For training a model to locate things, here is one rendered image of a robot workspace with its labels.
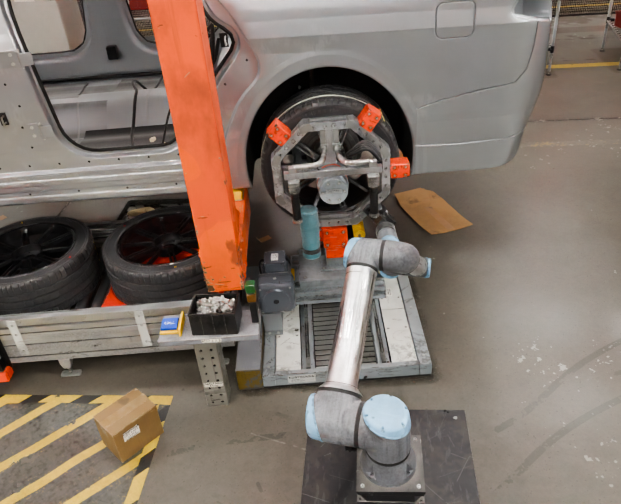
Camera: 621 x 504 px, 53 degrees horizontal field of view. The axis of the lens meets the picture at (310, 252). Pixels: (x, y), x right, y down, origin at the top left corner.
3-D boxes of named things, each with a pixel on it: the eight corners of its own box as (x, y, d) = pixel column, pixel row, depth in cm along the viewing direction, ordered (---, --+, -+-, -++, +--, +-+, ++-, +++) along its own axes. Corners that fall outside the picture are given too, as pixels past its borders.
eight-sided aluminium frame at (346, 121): (388, 215, 305) (388, 110, 275) (390, 222, 300) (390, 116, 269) (279, 224, 306) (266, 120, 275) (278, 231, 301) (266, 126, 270)
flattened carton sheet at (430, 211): (430, 188, 441) (430, 184, 439) (472, 225, 397) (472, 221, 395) (392, 198, 433) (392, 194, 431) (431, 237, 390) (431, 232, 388)
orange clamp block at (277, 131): (291, 129, 279) (275, 117, 276) (291, 136, 273) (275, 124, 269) (281, 140, 282) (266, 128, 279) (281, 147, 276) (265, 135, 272)
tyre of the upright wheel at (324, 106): (236, 161, 314) (338, 225, 338) (233, 183, 294) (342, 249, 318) (314, 55, 285) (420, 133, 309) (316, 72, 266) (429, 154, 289)
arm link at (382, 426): (406, 468, 199) (406, 433, 188) (354, 458, 203) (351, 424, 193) (414, 430, 210) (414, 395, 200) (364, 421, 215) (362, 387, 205)
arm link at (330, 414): (351, 444, 195) (386, 231, 223) (298, 434, 200) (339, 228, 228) (358, 450, 208) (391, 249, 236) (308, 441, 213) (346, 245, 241)
